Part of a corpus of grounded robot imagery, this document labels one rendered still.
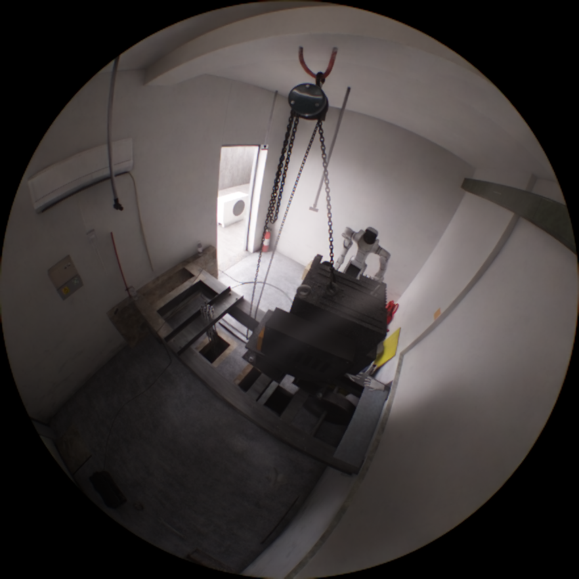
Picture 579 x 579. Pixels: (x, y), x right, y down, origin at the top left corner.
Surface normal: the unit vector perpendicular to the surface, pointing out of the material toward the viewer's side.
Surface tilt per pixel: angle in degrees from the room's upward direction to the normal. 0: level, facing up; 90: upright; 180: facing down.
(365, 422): 0
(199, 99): 90
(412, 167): 90
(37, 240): 90
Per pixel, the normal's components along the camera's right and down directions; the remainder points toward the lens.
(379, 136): -0.51, 0.52
